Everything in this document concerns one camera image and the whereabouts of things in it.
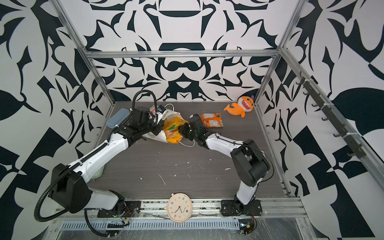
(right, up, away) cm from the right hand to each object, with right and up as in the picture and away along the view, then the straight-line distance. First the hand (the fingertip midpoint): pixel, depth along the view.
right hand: (177, 127), depth 87 cm
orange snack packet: (+23, +4, +18) cm, 29 cm away
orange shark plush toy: (+46, +15, +21) cm, 53 cm away
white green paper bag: (-5, +7, -16) cm, 18 cm away
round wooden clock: (+3, -37, -14) cm, 40 cm away
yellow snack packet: (-4, 0, +2) cm, 4 cm away
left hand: (-7, +6, -6) cm, 11 cm away
